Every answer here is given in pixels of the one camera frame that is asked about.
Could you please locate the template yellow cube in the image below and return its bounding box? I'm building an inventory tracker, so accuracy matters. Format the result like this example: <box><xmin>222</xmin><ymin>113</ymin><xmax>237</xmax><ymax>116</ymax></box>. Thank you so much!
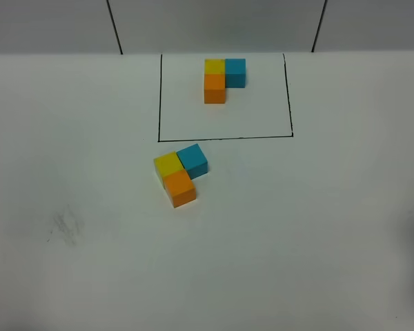
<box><xmin>204</xmin><ymin>59</ymin><xmax>226</xmax><ymax>74</ymax></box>

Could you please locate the loose orange cube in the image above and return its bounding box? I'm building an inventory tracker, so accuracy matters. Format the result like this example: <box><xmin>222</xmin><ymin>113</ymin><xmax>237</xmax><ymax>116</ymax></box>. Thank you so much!
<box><xmin>164</xmin><ymin>170</ymin><xmax>197</xmax><ymax>208</ymax></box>

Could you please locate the template orange cube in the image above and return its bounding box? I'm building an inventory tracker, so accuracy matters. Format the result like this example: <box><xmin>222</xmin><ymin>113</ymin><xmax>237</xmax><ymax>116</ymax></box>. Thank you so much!
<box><xmin>204</xmin><ymin>74</ymin><xmax>226</xmax><ymax>104</ymax></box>

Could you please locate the template blue cube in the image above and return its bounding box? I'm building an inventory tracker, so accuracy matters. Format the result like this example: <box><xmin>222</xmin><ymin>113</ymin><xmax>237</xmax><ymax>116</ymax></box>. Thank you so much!
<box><xmin>225</xmin><ymin>59</ymin><xmax>246</xmax><ymax>88</ymax></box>

